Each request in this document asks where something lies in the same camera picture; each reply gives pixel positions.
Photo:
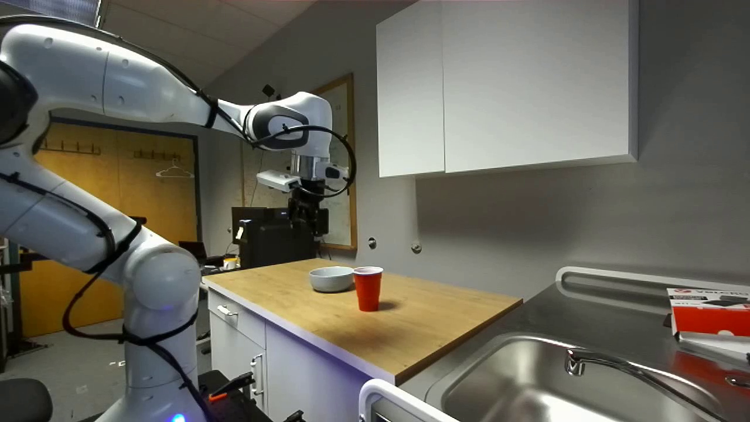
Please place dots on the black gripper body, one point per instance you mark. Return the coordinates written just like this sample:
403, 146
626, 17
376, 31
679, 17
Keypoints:
305, 207

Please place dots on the red plastic cup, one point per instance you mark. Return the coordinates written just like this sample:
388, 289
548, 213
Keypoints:
367, 281

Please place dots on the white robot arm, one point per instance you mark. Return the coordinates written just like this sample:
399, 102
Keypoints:
52, 64

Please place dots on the grey ceramic bowl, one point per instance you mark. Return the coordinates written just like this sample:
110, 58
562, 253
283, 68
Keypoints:
331, 280

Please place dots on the wooden framed board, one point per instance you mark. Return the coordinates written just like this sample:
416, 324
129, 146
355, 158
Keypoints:
341, 193

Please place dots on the black box on counter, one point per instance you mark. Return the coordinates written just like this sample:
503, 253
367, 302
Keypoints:
271, 235

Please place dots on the white base cabinet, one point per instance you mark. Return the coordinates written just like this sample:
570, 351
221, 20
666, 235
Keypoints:
290, 370

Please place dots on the stainless steel sink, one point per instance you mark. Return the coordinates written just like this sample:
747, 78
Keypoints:
519, 378

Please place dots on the chrome sink faucet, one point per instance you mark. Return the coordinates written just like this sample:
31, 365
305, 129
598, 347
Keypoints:
630, 378

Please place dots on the red and white box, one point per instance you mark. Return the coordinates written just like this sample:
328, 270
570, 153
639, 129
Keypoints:
708, 313

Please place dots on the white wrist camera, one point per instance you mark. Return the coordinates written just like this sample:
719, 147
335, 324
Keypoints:
277, 181

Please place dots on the white wall cabinet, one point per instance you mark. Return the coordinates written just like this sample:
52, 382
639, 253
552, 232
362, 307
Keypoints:
469, 85

